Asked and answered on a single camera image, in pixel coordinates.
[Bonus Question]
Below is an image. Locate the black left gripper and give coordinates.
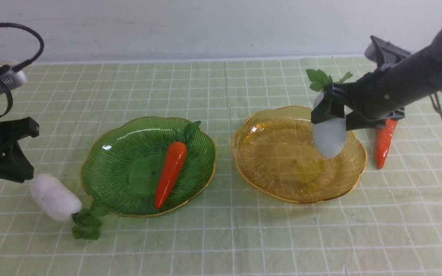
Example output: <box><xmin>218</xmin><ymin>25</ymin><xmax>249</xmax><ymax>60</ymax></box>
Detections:
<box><xmin>0</xmin><ymin>117</ymin><xmax>39</xmax><ymax>183</ymax></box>

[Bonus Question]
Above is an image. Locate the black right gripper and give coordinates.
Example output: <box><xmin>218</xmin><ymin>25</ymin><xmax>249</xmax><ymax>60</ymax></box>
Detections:
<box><xmin>311</xmin><ymin>57</ymin><xmax>436</xmax><ymax>131</ymax></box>

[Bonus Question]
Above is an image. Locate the white toy radish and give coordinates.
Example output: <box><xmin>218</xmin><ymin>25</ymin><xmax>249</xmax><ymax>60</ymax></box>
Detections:
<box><xmin>30</xmin><ymin>174</ymin><xmax>109</xmax><ymax>240</ymax></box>
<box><xmin>306</xmin><ymin>69</ymin><xmax>353</xmax><ymax>159</ymax></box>

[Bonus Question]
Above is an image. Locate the orange toy carrot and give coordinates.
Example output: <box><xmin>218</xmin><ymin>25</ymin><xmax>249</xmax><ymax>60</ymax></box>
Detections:
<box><xmin>374</xmin><ymin>119</ymin><xmax>398</xmax><ymax>169</ymax></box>
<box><xmin>154</xmin><ymin>121</ymin><xmax>201</xmax><ymax>209</ymax></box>

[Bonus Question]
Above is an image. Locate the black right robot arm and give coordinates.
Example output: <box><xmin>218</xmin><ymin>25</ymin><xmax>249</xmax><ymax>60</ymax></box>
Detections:
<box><xmin>312</xmin><ymin>29</ymin><xmax>442</xmax><ymax>131</ymax></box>

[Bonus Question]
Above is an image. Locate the amber glass plate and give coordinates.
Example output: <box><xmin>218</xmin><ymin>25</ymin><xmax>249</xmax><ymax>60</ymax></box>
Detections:
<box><xmin>231</xmin><ymin>105</ymin><xmax>367</xmax><ymax>204</ymax></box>

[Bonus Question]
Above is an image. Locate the green glass plate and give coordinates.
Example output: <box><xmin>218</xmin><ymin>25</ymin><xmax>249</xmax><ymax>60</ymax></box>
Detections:
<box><xmin>79</xmin><ymin>117</ymin><xmax>218</xmax><ymax>218</ymax></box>

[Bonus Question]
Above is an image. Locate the black left camera cable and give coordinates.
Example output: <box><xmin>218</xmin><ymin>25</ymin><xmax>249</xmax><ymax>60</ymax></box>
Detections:
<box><xmin>0</xmin><ymin>23</ymin><xmax>45</xmax><ymax>119</ymax></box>

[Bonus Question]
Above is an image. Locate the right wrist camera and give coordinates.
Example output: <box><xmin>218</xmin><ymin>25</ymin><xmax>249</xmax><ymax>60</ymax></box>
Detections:
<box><xmin>364</xmin><ymin>35</ymin><xmax>412</xmax><ymax>69</ymax></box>

